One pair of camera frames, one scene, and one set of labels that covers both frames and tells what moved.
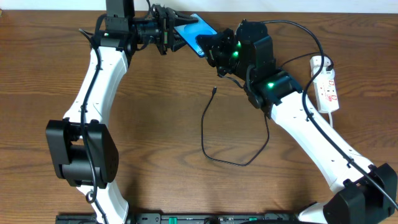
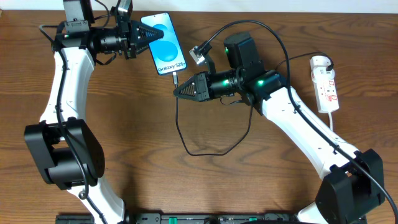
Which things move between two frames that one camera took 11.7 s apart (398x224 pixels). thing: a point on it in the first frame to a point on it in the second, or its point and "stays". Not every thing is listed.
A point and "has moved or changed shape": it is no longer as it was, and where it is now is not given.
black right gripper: (222, 50) to (202, 87)
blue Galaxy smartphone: (189, 32) to (167, 51)
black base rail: (178, 218) stays
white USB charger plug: (315, 63) stays
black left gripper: (165, 32) to (127, 38)
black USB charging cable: (266, 115) has moved or changed shape
